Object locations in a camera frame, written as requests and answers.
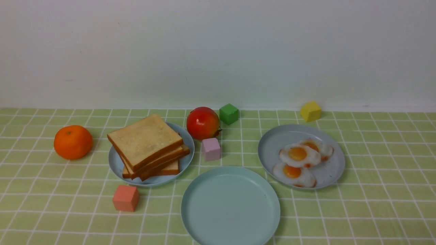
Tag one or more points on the fried egg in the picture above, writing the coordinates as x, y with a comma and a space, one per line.
299, 177
324, 149
299, 156

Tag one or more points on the orange mandarin fruit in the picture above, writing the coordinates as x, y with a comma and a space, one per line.
72, 142

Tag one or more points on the red pomegranate fruit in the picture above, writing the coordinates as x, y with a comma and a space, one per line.
203, 123

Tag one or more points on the pink cube block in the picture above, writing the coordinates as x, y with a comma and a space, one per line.
211, 149

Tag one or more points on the toast slice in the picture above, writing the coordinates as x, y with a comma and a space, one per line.
144, 141
127, 172
170, 168

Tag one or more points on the yellow cube block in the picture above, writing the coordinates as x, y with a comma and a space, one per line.
310, 111

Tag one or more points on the salmon red cube block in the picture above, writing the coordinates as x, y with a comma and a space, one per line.
126, 198

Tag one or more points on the green cube block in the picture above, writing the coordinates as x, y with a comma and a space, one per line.
229, 114

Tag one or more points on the blue-grey egg plate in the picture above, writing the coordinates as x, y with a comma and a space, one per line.
326, 173

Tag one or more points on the teal empty centre plate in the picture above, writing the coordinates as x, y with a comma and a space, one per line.
230, 205

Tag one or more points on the blue-grey bread plate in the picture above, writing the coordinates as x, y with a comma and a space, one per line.
116, 165

